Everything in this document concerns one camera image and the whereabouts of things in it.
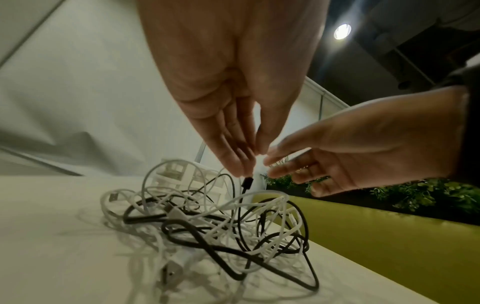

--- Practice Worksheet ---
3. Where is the person's left hand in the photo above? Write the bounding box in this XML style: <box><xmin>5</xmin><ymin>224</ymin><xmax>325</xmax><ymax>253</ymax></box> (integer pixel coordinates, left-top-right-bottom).
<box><xmin>136</xmin><ymin>0</ymin><xmax>331</xmax><ymax>178</ymax></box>

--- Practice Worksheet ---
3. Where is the person's right hand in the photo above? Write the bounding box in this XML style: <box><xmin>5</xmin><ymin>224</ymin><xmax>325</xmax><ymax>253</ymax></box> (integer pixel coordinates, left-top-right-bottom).
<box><xmin>262</xmin><ymin>86</ymin><xmax>466</xmax><ymax>199</ymax></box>

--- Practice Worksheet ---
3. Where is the thin black charging cable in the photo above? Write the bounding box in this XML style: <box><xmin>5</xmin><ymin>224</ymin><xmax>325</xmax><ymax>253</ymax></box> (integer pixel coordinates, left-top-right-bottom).
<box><xmin>234</xmin><ymin>175</ymin><xmax>260</xmax><ymax>256</ymax></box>

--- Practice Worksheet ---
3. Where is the person's right forearm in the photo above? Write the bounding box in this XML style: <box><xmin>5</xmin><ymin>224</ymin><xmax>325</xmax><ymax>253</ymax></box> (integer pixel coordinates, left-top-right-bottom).
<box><xmin>446</xmin><ymin>64</ymin><xmax>480</xmax><ymax>187</ymax></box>

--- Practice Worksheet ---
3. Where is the green plant hedge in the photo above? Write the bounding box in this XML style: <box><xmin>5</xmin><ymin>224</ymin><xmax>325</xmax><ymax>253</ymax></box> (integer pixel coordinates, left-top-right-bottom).
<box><xmin>260</xmin><ymin>156</ymin><xmax>480</xmax><ymax>221</ymax></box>

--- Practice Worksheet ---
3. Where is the yellow-green sofa backrest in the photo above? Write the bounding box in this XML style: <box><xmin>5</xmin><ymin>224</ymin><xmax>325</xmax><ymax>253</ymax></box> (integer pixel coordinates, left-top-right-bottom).
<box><xmin>250</xmin><ymin>192</ymin><xmax>480</xmax><ymax>304</ymax></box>

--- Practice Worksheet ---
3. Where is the round ceiling light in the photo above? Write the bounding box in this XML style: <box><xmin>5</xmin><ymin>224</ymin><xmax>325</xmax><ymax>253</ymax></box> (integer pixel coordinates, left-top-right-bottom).
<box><xmin>333</xmin><ymin>23</ymin><xmax>353</xmax><ymax>41</ymax></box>

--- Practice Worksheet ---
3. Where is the white plastic rack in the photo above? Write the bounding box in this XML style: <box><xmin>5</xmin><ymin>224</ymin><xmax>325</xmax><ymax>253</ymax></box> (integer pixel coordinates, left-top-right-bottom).
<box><xmin>153</xmin><ymin>158</ymin><xmax>234</xmax><ymax>210</ymax></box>

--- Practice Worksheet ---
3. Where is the tangle of white cables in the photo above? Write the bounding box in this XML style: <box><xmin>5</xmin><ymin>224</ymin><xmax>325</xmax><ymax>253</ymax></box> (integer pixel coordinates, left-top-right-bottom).
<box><xmin>99</xmin><ymin>160</ymin><xmax>312</xmax><ymax>304</ymax></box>

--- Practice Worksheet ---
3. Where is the thick black cable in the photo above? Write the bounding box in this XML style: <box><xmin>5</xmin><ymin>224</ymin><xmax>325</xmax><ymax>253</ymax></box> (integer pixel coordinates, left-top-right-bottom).
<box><xmin>123</xmin><ymin>198</ymin><xmax>320</xmax><ymax>292</ymax></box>

